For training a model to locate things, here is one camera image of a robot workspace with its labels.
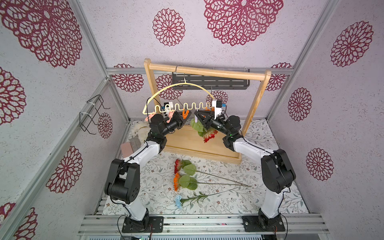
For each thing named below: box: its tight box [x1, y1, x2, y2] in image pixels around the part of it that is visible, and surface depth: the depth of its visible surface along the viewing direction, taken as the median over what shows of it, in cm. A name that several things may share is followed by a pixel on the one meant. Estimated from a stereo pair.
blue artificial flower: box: [174, 187, 239, 210], surface depth 82 cm
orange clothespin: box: [182, 108, 190, 120], surface depth 74 cm
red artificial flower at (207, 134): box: [190, 118, 219, 144], surface depth 76 cm
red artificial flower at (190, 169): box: [174, 158, 252, 188], surface depth 92 cm
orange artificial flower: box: [173, 172, 252, 192], surface depth 87 cm
